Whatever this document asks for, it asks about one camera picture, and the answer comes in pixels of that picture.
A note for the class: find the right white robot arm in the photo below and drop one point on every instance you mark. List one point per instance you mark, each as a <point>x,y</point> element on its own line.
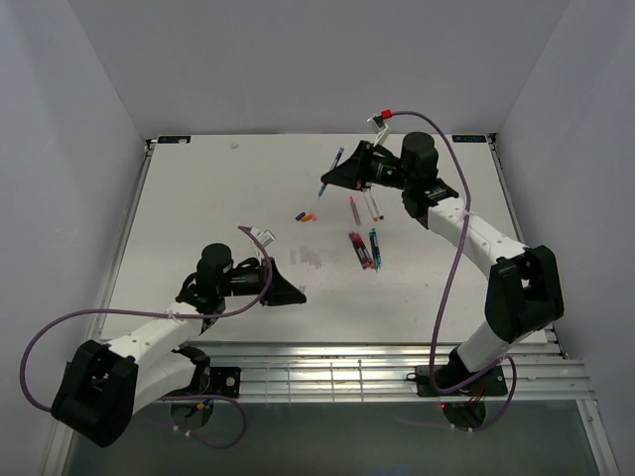
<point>523,292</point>

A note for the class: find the purple highlighter pen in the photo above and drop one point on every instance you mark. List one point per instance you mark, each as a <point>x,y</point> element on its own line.
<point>358,251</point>

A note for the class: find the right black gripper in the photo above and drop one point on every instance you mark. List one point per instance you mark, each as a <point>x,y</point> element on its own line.
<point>354,173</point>

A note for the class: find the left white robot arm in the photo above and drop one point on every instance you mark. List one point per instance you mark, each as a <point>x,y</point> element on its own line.
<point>105,384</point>

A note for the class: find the right blue table label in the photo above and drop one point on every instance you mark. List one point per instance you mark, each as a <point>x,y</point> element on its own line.
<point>468,139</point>

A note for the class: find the blue table label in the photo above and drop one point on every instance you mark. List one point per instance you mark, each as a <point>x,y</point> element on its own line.
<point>174,140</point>
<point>468,139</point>

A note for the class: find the orange red pen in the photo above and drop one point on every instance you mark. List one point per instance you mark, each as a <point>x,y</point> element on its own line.
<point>361,248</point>

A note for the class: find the dark blue pen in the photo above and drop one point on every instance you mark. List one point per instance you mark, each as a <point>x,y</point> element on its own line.
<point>333,165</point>

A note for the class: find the purple capped white marker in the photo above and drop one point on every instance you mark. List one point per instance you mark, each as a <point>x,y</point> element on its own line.
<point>376,208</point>

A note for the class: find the red highlighter pen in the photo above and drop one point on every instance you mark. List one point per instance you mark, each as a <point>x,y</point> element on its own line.
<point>368,249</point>

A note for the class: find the aluminium table frame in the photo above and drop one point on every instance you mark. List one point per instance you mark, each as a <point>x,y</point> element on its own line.
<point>324,382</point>

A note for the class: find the left blue table label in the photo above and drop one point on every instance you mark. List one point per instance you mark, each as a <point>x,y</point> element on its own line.
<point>174,140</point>

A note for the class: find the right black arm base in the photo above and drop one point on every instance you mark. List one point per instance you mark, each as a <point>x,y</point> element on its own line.
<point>490,384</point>

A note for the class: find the pink highlighter pen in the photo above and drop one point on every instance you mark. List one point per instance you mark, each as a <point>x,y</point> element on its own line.
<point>354,211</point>

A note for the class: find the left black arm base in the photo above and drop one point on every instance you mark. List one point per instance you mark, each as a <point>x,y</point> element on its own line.
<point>223,381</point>

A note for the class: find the orange capped white marker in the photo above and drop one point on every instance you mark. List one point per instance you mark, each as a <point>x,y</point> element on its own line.
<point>371,206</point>

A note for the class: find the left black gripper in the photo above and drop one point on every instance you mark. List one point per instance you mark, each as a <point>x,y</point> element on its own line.
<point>282,292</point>

